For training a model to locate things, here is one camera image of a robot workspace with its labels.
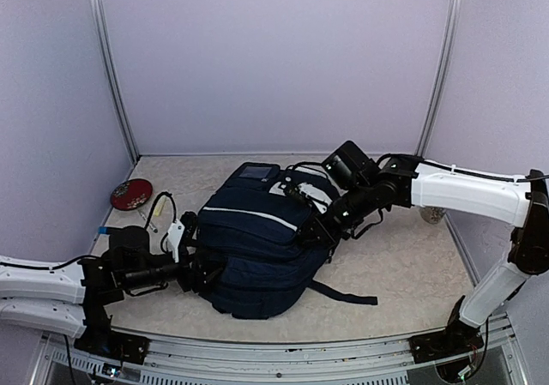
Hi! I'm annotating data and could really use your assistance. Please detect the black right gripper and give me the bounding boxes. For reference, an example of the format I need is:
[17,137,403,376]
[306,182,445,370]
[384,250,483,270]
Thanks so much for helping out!
[299,179,377,248]

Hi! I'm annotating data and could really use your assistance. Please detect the aluminium corner post left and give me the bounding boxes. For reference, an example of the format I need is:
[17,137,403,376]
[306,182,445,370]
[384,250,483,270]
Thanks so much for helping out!
[89,0,141,166]

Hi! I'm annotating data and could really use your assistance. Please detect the floral ceramic mug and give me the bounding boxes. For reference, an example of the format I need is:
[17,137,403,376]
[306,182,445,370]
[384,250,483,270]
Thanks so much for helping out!
[419,207,446,225]

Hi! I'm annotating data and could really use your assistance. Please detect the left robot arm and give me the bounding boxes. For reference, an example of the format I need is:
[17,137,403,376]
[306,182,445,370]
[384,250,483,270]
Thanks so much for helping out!
[1,226,226,355]

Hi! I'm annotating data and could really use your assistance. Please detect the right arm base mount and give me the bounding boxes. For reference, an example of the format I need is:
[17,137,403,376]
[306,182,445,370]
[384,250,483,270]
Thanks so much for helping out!
[408,296,484,364]

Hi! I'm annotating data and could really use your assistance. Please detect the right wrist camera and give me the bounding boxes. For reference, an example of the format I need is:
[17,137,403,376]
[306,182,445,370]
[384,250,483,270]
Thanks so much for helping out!
[280,177,333,214]

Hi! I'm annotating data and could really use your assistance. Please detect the black blue marker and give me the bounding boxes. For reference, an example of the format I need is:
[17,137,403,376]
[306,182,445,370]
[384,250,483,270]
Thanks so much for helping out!
[98,226,119,235]

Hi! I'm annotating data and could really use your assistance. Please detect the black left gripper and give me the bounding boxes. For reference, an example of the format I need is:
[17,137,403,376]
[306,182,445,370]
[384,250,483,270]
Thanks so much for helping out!
[123,240,229,292]

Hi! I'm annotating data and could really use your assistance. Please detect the aluminium front rail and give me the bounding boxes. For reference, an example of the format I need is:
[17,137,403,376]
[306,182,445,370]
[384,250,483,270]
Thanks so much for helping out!
[29,320,528,385]

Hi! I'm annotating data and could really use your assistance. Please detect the yellow highlighter marker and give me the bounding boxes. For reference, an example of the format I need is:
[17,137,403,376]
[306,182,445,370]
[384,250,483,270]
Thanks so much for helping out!
[153,196,167,217]

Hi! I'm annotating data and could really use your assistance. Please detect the clear ballpoint pen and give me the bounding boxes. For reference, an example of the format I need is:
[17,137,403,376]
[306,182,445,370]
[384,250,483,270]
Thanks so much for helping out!
[138,210,158,233]

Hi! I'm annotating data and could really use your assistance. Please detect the red floral bowl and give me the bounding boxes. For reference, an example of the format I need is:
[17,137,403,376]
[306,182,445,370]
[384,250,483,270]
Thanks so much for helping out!
[110,178,153,211]

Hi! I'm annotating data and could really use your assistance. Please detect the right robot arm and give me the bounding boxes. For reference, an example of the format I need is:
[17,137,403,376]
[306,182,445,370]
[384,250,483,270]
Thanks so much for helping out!
[288,141,548,354]

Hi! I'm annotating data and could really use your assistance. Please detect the aluminium corner post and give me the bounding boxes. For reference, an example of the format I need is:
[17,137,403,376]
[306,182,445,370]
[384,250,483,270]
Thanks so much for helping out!
[89,0,141,166]
[415,0,462,157]

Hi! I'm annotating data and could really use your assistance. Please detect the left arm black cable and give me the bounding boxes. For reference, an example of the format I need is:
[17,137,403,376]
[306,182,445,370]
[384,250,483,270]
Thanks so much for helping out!
[144,191,179,253]

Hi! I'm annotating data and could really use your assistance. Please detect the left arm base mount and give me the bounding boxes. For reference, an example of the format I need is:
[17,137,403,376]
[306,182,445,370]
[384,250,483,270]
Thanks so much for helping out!
[74,319,150,364]

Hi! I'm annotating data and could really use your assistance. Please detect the navy blue student backpack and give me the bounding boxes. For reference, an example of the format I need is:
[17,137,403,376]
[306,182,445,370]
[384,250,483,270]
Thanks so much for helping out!
[196,162,378,320]

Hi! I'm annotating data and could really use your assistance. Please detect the aluminium corner post right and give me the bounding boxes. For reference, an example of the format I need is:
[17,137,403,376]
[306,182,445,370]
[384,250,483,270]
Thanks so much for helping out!
[415,0,462,157]

